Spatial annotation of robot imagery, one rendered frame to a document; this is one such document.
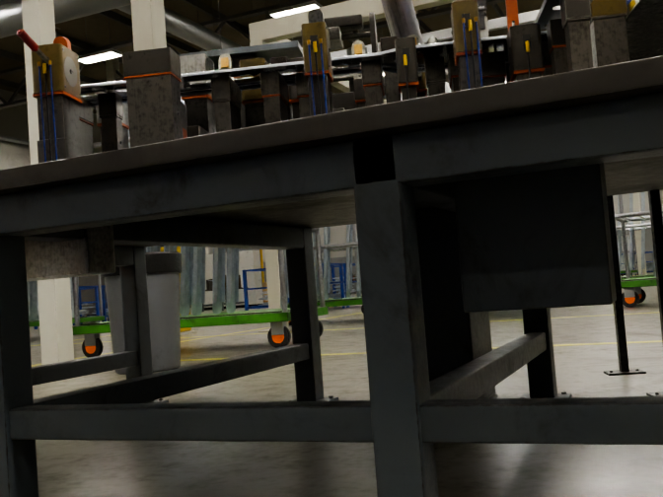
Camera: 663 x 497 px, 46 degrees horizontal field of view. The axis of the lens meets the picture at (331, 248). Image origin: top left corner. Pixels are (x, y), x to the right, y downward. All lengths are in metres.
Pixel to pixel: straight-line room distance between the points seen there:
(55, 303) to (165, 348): 1.20
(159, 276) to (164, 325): 0.30
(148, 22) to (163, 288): 5.94
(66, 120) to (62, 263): 0.35
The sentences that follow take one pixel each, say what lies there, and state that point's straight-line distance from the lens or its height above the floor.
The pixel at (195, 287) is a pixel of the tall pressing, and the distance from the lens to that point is 6.53.
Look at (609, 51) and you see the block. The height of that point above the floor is 0.92.
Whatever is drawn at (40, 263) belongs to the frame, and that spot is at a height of 0.53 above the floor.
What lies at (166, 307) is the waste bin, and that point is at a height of 0.39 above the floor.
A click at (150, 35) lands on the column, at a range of 10.28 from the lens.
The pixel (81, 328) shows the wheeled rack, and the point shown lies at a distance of 6.74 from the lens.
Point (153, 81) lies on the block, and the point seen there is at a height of 0.95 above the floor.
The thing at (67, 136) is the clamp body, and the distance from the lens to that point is 2.01.
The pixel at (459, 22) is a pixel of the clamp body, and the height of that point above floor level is 1.00.
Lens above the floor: 0.42
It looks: 3 degrees up
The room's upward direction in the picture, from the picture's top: 4 degrees counter-clockwise
